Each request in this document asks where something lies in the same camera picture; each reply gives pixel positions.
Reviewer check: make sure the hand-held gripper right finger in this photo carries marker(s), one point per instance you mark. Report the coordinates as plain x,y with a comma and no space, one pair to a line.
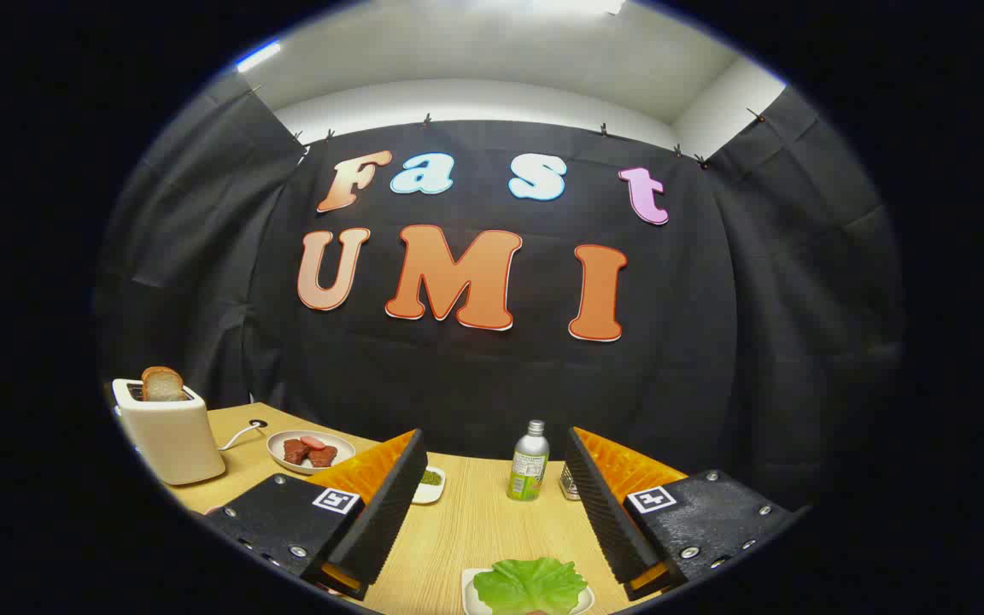
599,504

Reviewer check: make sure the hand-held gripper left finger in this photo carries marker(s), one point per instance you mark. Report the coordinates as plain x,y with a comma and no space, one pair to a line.
389,504

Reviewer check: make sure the green lettuce leaf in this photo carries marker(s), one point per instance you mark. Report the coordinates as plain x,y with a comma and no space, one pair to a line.
530,585

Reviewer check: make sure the toasted bread slice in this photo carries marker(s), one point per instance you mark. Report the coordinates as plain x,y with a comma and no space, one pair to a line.
162,384

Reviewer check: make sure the white divided dish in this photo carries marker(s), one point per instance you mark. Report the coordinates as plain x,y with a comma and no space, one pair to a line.
425,494

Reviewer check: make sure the pile of green beans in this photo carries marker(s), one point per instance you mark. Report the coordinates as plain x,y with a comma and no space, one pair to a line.
431,478

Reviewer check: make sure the silver and green bottle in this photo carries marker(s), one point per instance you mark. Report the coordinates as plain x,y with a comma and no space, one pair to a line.
529,465

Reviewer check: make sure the round white plate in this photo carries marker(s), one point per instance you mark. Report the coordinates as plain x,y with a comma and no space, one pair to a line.
334,444

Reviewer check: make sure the brown meat slice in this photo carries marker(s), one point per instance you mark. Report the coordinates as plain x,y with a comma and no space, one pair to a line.
322,457
295,452

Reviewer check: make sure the pink sausage slice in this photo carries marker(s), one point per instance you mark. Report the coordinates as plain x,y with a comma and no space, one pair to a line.
313,442

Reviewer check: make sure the white square plate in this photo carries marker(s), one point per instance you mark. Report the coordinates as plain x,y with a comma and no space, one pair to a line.
469,594

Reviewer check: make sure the white toaster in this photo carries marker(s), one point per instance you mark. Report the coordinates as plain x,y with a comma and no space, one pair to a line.
172,440

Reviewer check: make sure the ceiling light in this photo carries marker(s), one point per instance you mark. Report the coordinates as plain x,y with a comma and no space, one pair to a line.
258,56

